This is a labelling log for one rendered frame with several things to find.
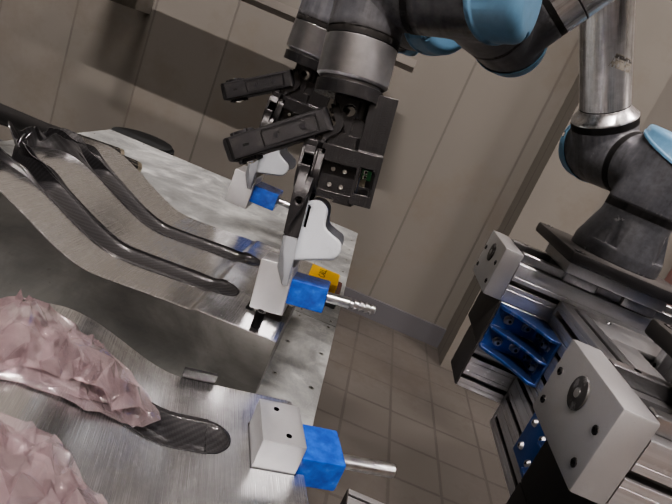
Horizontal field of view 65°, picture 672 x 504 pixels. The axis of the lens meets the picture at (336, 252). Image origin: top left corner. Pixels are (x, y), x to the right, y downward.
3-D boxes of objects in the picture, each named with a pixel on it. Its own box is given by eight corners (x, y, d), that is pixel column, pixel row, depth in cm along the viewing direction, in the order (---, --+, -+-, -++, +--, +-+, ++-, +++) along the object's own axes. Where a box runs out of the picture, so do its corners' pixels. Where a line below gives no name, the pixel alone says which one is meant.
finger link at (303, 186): (297, 236, 51) (320, 149, 52) (281, 232, 51) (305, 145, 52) (300, 241, 56) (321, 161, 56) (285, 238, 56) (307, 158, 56)
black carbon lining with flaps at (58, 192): (259, 272, 72) (284, 209, 69) (224, 320, 56) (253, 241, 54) (19, 172, 71) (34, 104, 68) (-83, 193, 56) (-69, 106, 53)
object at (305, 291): (368, 327, 61) (381, 282, 60) (368, 340, 56) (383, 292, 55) (258, 296, 61) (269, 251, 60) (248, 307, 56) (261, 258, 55)
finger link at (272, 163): (274, 200, 79) (298, 142, 79) (237, 184, 79) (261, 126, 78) (277, 200, 82) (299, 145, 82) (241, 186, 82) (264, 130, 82)
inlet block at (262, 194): (306, 225, 88) (318, 196, 87) (301, 233, 84) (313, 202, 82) (233, 194, 88) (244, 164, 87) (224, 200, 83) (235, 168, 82)
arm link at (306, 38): (291, 14, 74) (300, 22, 82) (279, 47, 75) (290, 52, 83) (341, 35, 74) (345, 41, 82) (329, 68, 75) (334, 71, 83)
